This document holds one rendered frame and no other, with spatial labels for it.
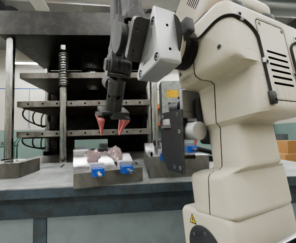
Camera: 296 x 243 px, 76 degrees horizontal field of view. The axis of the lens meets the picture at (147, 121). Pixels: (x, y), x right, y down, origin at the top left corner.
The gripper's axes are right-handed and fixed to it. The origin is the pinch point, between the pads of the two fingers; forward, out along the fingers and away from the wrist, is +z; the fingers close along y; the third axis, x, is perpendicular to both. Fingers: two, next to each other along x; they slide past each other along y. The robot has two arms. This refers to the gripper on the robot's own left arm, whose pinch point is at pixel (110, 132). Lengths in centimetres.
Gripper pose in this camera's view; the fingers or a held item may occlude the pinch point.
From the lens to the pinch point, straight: 72.3
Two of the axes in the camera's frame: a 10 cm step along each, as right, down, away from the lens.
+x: 4.3, 3.8, -8.2
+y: -8.8, -0.1, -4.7
